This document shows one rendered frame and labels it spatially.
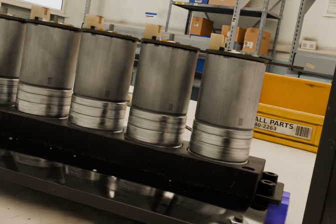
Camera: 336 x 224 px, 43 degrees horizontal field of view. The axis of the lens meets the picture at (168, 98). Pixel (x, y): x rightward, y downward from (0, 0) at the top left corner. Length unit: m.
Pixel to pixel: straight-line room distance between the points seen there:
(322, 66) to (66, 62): 2.30
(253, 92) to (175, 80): 0.03
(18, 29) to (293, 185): 0.16
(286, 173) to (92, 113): 0.14
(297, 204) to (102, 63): 0.11
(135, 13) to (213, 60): 5.82
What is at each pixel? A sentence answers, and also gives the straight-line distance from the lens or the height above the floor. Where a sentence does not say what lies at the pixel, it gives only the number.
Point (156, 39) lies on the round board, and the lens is 0.17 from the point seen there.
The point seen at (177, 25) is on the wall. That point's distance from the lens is 5.52.
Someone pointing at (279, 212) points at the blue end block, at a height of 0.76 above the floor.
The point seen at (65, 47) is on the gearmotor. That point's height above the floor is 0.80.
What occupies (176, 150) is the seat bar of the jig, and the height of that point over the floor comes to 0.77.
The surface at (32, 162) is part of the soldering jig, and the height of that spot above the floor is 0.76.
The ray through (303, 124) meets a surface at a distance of 0.37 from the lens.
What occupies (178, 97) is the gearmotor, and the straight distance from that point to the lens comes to 0.17.
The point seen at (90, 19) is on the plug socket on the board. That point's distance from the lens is 0.19.
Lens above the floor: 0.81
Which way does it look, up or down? 5 degrees down
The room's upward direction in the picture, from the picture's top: 10 degrees clockwise
